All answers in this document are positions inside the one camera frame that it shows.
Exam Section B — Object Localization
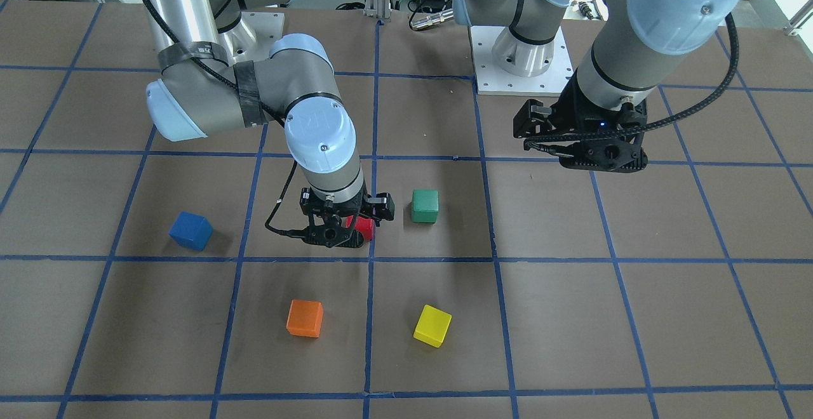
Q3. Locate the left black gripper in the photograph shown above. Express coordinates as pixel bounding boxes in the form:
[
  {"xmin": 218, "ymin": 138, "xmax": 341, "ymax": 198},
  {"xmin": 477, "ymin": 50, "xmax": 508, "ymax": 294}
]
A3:
[{"xmin": 512, "ymin": 74, "xmax": 647, "ymax": 145}]

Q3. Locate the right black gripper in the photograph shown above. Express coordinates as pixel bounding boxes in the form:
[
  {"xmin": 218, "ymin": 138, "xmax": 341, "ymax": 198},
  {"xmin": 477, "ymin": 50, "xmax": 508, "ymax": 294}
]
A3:
[{"xmin": 299, "ymin": 187, "xmax": 396, "ymax": 229}]

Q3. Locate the red block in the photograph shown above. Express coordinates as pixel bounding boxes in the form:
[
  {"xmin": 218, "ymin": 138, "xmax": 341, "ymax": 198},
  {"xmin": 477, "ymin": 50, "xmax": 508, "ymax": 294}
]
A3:
[{"xmin": 344, "ymin": 216, "xmax": 375, "ymax": 241}]

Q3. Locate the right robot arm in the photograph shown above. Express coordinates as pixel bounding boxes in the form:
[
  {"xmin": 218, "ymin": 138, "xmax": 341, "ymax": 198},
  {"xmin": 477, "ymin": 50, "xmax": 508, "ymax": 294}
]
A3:
[{"xmin": 141, "ymin": 0, "xmax": 395, "ymax": 246}]

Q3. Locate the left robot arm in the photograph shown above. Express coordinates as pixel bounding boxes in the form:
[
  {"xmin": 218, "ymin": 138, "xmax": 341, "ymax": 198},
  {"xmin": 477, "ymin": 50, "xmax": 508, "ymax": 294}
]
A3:
[{"xmin": 453, "ymin": 0, "xmax": 739, "ymax": 150}]

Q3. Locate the green block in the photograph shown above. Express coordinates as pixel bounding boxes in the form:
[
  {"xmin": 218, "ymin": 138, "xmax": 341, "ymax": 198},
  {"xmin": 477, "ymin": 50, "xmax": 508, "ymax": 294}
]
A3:
[{"xmin": 410, "ymin": 189, "xmax": 440, "ymax": 224}]

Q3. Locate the yellow block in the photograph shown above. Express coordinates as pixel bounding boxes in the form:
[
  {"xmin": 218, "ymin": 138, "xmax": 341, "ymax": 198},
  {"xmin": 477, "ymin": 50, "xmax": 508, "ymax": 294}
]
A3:
[{"xmin": 413, "ymin": 304, "xmax": 452, "ymax": 349}]

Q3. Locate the orange block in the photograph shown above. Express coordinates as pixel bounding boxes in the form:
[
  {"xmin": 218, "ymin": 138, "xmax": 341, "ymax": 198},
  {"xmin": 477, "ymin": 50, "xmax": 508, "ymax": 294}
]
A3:
[{"xmin": 286, "ymin": 298, "xmax": 323, "ymax": 338}]

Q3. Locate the blue block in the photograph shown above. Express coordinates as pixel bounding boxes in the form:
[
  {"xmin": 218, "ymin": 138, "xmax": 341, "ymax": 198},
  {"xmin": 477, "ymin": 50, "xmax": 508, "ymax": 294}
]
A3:
[{"xmin": 168, "ymin": 211, "xmax": 214, "ymax": 251}]

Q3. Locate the silver metal connector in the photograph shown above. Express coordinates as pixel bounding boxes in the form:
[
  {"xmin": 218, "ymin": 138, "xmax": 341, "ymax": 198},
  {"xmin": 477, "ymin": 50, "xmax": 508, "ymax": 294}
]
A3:
[{"xmin": 409, "ymin": 8, "xmax": 455, "ymax": 32}]

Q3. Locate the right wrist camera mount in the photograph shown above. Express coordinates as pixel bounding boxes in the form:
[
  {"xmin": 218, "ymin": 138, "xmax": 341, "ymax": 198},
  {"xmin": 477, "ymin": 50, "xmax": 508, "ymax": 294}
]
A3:
[{"xmin": 303, "ymin": 214, "xmax": 364, "ymax": 248}]

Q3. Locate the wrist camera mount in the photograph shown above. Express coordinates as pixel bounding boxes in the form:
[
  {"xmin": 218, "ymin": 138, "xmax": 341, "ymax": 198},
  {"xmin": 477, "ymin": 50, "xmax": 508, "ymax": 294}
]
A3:
[
  {"xmin": 523, "ymin": 133, "xmax": 648, "ymax": 173},
  {"xmin": 303, "ymin": 214, "xmax": 364, "ymax": 248}
]

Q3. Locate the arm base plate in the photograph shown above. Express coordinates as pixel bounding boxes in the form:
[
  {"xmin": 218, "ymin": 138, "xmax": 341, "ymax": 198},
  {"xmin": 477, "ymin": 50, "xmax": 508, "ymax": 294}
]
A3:
[
  {"xmin": 469, "ymin": 26, "xmax": 575, "ymax": 96},
  {"xmin": 220, "ymin": 11, "xmax": 285, "ymax": 64}
]

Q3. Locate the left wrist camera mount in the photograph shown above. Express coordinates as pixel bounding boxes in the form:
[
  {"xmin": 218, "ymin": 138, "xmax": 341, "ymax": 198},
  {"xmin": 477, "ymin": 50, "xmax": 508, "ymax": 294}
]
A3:
[{"xmin": 523, "ymin": 133, "xmax": 648, "ymax": 173}]

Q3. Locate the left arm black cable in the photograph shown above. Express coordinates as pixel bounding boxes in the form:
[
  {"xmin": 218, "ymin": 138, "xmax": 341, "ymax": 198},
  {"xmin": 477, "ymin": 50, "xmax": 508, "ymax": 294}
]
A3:
[{"xmin": 524, "ymin": 13, "xmax": 739, "ymax": 150}]

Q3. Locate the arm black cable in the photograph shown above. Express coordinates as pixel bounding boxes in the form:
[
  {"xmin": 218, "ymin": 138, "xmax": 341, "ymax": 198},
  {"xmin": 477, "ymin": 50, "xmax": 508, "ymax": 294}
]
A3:
[
  {"xmin": 524, "ymin": 13, "xmax": 739, "ymax": 150},
  {"xmin": 127, "ymin": 0, "xmax": 315, "ymax": 239}
]

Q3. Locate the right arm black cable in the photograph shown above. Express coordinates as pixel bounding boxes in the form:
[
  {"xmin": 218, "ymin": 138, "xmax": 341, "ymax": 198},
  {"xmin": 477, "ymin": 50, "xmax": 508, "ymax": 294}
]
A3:
[{"xmin": 127, "ymin": 0, "xmax": 315, "ymax": 239}]

